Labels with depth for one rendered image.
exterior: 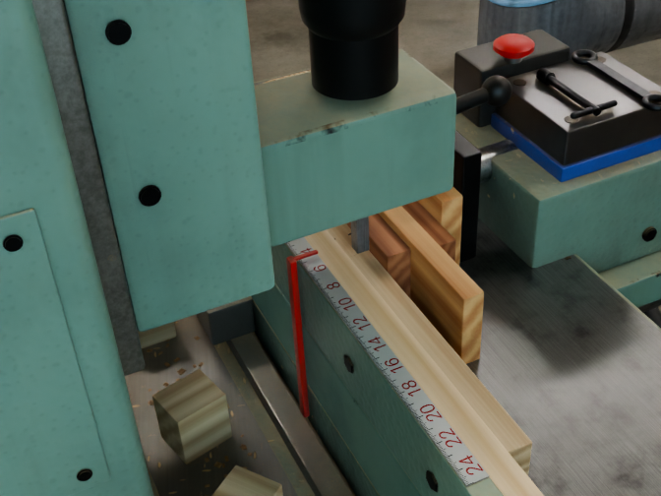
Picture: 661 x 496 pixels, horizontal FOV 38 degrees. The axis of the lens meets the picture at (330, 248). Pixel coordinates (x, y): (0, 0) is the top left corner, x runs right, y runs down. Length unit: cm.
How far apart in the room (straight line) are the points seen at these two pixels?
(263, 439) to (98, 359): 28
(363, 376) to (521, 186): 20
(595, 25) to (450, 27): 194
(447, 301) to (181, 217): 20
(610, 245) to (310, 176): 28
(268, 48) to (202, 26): 267
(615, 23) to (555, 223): 64
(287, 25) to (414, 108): 270
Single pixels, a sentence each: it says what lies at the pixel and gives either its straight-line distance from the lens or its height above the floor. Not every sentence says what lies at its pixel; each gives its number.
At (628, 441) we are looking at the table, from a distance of 60.
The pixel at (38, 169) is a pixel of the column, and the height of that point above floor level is 114.
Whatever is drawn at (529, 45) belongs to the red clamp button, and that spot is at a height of 102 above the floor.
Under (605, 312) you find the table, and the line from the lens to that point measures 68.
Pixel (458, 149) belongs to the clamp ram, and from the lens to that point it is 66.
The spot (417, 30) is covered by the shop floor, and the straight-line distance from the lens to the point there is 318.
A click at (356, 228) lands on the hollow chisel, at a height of 97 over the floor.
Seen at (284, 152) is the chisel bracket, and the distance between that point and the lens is 53.
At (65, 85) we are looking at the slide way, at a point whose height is 115.
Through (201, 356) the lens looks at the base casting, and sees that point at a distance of 79.
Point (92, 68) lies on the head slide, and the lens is 43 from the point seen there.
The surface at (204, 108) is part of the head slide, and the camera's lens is 46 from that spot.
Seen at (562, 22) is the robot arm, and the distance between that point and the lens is 125.
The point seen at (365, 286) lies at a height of 95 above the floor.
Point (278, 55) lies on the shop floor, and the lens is 306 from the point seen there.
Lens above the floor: 134
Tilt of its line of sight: 37 degrees down
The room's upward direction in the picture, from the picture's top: 3 degrees counter-clockwise
